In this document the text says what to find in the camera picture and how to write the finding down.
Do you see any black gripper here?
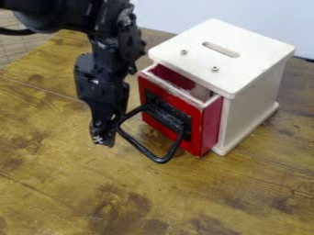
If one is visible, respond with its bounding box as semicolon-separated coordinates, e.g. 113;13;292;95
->
74;53;129;148

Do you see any black drawer handle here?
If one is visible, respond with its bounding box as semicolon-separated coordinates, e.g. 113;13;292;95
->
118;91;193;164

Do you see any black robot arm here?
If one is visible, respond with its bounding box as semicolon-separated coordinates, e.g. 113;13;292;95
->
0;0;146;147

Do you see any white wooden box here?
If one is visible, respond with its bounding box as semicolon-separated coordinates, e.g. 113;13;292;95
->
149;19;294;155

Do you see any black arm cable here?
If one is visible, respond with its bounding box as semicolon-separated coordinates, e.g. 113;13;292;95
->
0;27;38;36

